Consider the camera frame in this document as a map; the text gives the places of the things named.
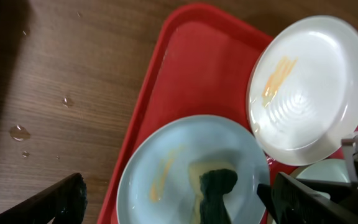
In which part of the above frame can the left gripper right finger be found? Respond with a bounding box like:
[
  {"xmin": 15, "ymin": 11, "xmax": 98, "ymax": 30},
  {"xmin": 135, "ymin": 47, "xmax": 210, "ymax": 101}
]
[{"xmin": 257, "ymin": 172, "xmax": 358, "ymax": 224}]

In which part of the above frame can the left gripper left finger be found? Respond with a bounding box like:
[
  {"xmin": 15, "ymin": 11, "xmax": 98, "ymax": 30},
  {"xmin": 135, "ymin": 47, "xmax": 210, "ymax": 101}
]
[{"xmin": 0, "ymin": 173, "xmax": 88, "ymax": 224}]

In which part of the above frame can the green and yellow sponge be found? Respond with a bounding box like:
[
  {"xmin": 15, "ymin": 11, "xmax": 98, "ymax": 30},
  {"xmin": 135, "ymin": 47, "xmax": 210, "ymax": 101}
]
[{"xmin": 188, "ymin": 161, "xmax": 238, "ymax": 224}]

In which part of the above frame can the light blue plate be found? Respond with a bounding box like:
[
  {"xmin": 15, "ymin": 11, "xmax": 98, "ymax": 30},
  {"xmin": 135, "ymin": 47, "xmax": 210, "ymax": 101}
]
[
  {"xmin": 267, "ymin": 158, "xmax": 358, "ymax": 224},
  {"xmin": 116, "ymin": 115, "xmax": 270, "ymax": 224}
]

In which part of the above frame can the red plastic tray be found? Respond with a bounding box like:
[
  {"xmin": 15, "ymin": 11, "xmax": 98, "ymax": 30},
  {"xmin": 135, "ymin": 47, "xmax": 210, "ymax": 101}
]
[{"xmin": 96, "ymin": 2, "xmax": 358, "ymax": 224}]

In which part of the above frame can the white round plate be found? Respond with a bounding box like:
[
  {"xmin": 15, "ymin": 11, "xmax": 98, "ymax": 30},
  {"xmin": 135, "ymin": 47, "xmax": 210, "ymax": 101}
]
[{"xmin": 246, "ymin": 16, "xmax": 358, "ymax": 166}]

